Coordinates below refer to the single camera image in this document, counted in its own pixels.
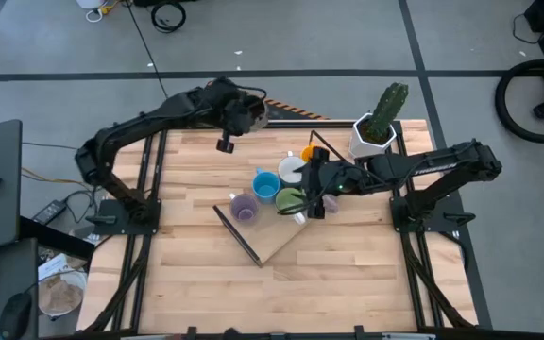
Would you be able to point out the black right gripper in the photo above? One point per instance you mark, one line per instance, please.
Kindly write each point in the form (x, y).
(345, 178)

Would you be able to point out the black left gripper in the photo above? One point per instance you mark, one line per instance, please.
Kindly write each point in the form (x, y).
(234, 106)

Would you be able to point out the yellow mug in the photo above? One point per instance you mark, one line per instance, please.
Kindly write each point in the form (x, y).
(307, 153)

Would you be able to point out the light blue mug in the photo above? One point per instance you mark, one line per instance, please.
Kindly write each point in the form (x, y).
(266, 186)

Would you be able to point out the purple mug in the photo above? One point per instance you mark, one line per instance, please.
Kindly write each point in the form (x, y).
(244, 209)

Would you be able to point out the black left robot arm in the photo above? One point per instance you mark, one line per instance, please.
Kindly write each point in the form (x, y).
(130, 127)

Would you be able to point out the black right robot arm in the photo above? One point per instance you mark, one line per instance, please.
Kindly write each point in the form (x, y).
(423, 165)

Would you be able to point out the black ramp orange striped edge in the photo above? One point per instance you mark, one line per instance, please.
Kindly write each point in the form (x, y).
(279, 114)

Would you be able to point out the potted cactus white pot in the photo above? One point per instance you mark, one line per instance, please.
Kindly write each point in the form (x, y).
(371, 141)

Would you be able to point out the yellow plug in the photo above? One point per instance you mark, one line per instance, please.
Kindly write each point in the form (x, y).
(108, 8)

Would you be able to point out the white round object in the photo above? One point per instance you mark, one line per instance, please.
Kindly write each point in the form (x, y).
(90, 4)

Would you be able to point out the black power adapter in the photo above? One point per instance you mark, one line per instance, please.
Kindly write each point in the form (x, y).
(50, 212)

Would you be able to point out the white paper sheet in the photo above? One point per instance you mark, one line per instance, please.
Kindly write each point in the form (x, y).
(55, 266)

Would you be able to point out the white plate brown contents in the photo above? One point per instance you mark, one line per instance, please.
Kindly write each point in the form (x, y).
(62, 295)

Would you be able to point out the black desk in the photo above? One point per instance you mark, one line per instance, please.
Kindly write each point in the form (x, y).
(17, 264)

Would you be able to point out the black computer mouse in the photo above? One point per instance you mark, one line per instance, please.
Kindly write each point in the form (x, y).
(14, 316)

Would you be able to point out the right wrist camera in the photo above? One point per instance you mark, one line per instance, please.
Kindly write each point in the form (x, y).
(316, 211)

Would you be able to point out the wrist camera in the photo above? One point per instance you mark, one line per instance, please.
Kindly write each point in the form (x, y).
(316, 211)
(225, 144)

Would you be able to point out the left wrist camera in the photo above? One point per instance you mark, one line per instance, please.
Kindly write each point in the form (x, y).
(225, 144)

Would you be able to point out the black aluminium table frame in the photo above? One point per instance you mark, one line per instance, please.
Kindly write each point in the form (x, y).
(328, 125)

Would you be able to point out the wooden riser shelf black frame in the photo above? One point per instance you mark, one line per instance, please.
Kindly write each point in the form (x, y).
(267, 236)

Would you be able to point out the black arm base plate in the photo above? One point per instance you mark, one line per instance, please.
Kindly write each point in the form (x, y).
(397, 222)
(151, 229)

